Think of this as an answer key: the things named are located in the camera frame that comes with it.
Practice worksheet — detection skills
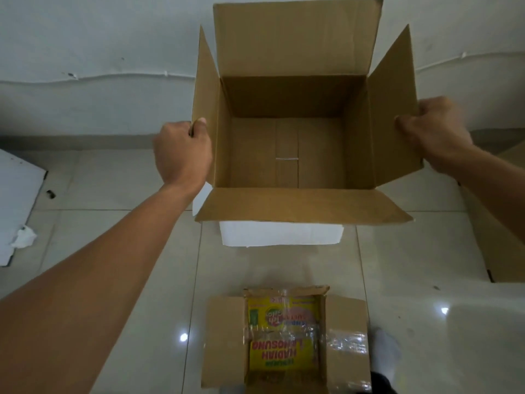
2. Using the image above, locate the small taped cardboard box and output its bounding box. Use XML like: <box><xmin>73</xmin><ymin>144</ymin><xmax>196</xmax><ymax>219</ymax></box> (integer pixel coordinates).
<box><xmin>200</xmin><ymin>285</ymin><xmax>372</xmax><ymax>394</ymax></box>

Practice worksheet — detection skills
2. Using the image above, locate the large cardboard box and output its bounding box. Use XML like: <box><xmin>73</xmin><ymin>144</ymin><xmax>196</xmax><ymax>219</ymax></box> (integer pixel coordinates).
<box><xmin>191</xmin><ymin>0</ymin><xmax>425</xmax><ymax>248</ymax></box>

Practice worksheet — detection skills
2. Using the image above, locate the person's right forearm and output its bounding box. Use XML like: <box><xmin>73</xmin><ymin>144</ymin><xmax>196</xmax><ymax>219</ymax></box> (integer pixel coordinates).
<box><xmin>459</xmin><ymin>143</ymin><xmax>525</xmax><ymax>228</ymax></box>

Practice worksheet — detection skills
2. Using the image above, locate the person's right hand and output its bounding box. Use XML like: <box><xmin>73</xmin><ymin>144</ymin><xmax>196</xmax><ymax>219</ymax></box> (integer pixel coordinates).
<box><xmin>395</xmin><ymin>97</ymin><xmax>476</xmax><ymax>175</ymax></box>

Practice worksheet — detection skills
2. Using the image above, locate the person's left forearm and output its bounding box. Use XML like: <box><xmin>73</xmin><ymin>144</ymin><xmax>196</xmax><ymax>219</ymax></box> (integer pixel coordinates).
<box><xmin>0</xmin><ymin>182</ymin><xmax>206</xmax><ymax>394</ymax></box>

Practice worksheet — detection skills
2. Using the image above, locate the white flat board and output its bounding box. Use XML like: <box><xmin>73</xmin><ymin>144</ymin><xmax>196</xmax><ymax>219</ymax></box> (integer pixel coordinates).
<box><xmin>0</xmin><ymin>149</ymin><xmax>48</xmax><ymax>267</ymax></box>

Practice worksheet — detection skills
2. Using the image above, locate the white wall cable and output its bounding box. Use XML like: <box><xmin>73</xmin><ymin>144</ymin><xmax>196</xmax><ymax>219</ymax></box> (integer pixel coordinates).
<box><xmin>0</xmin><ymin>52</ymin><xmax>525</xmax><ymax>85</ymax></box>

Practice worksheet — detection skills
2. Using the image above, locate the person's left hand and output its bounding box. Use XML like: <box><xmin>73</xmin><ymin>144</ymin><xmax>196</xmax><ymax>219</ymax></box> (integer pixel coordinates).
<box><xmin>153</xmin><ymin>117</ymin><xmax>214</xmax><ymax>197</ymax></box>

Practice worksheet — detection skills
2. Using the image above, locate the crumpled white tissue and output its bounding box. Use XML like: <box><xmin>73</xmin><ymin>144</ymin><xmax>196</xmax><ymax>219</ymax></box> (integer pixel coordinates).
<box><xmin>10</xmin><ymin>226</ymin><xmax>38</xmax><ymax>249</ymax></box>

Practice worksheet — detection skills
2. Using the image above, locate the yellow packet with pink print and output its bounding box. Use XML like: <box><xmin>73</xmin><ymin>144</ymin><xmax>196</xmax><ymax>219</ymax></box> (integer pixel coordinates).
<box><xmin>247</xmin><ymin>295</ymin><xmax>320</xmax><ymax>331</ymax></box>

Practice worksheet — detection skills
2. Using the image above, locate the person's dark trouser leg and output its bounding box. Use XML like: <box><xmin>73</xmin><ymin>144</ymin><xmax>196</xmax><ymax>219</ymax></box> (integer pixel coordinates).
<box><xmin>371</xmin><ymin>370</ymin><xmax>399</xmax><ymax>394</ymax></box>

